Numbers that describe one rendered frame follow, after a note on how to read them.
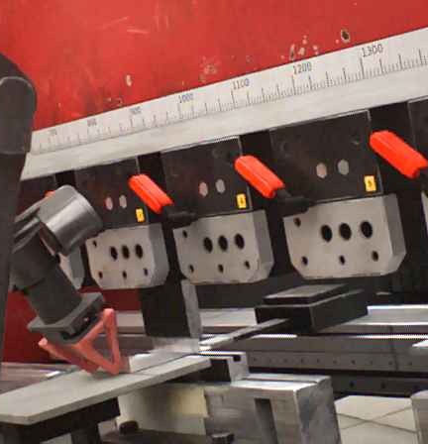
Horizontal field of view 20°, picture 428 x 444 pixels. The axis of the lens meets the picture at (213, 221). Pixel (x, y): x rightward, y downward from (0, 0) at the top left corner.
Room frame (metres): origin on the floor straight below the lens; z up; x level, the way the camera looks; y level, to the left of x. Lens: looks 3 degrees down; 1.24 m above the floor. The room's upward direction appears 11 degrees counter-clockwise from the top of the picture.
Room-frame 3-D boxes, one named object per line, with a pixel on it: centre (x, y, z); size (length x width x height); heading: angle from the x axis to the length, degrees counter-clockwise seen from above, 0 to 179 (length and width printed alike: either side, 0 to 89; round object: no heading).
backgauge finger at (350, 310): (1.63, -0.05, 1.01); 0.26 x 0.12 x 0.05; 128
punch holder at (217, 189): (1.40, -0.03, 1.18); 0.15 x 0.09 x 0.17; 38
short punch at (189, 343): (1.54, 0.08, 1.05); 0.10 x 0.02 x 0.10; 38
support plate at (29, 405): (1.45, 0.19, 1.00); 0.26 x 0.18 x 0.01; 128
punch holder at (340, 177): (1.24, -0.15, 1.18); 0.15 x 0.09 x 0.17; 38
